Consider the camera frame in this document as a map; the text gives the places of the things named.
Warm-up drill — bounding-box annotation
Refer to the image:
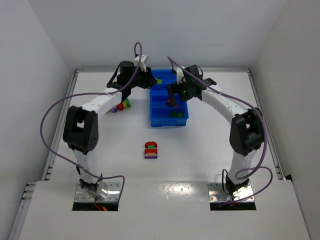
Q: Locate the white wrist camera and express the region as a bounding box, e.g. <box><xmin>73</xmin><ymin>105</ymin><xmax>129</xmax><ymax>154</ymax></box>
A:
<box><xmin>174</xmin><ymin>66</ymin><xmax>185</xmax><ymax>85</ymax></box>
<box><xmin>133</xmin><ymin>54</ymin><xmax>148</xmax><ymax>72</ymax></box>

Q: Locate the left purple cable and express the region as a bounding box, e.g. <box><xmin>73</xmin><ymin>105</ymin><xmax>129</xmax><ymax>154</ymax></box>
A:
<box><xmin>39</xmin><ymin>41</ymin><xmax>143</xmax><ymax>201</ymax></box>

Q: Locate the green small lego brick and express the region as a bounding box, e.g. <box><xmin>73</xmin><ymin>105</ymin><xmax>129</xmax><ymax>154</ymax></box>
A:
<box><xmin>147</xmin><ymin>145</ymin><xmax>156</xmax><ymax>150</ymax></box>

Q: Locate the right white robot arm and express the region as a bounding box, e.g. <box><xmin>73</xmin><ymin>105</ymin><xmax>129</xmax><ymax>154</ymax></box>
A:
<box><xmin>167</xmin><ymin>65</ymin><xmax>264</xmax><ymax>195</ymax></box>

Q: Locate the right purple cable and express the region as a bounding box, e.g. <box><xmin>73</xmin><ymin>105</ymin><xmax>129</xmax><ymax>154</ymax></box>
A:
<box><xmin>166</xmin><ymin>56</ymin><xmax>274</xmax><ymax>205</ymax></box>

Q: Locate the metal base plate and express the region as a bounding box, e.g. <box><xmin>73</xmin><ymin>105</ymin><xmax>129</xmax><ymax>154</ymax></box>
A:
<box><xmin>74</xmin><ymin>182</ymin><xmax>121</xmax><ymax>203</ymax></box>
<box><xmin>207</xmin><ymin>182</ymin><xmax>255</xmax><ymax>203</ymax></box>

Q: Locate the purple cable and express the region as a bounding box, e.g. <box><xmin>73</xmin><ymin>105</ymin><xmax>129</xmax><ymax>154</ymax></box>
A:
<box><xmin>39</xmin><ymin>41</ymin><xmax>143</xmax><ymax>201</ymax></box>
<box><xmin>166</xmin><ymin>56</ymin><xmax>274</xmax><ymax>205</ymax></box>

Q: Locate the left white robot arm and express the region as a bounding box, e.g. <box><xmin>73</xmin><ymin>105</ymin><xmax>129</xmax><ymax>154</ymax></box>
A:
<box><xmin>62</xmin><ymin>55</ymin><xmax>157</xmax><ymax>195</ymax></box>

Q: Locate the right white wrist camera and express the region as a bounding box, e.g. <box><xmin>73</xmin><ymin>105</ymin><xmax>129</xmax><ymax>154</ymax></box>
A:
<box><xmin>174</xmin><ymin>66</ymin><xmax>185</xmax><ymax>85</ymax></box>

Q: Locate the blue divided plastic tray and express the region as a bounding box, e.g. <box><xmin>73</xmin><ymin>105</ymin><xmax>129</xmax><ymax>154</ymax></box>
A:
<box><xmin>149</xmin><ymin>69</ymin><xmax>189</xmax><ymax>128</ymax></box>

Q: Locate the red round lego brick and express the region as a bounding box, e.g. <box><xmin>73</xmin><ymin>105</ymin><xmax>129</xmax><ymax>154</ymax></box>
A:
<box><xmin>117</xmin><ymin>103</ymin><xmax>124</xmax><ymax>111</ymax></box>

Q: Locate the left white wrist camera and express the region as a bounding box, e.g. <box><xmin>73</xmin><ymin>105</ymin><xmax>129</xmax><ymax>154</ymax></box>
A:
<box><xmin>133</xmin><ymin>54</ymin><xmax>148</xmax><ymax>72</ymax></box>

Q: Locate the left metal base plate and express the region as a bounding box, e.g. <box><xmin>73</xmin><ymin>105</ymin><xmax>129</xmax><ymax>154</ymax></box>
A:
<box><xmin>74</xmin><ymin>182</ymin><xmax>121</xmax><ymax>203</ymax></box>

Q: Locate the purple round lego brick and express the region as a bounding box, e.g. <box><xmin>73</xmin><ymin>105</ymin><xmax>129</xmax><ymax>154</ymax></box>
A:
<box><xmin>111</xmin><ymin>106</ymin><xmax>118</xmax><ymax>113</ymax></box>

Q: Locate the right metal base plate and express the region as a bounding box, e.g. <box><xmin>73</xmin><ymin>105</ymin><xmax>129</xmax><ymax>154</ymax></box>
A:
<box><xmin>207</xmin><ymin>182</ymin><xmax>255</xmax><ymax>203</ymax></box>

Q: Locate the purple base lego brick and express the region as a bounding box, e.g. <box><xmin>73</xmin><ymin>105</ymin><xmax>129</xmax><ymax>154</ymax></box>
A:
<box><xmin>144</xmin><ymin>152</ymin><xmax>158</xmax><ymax>159</ymax></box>

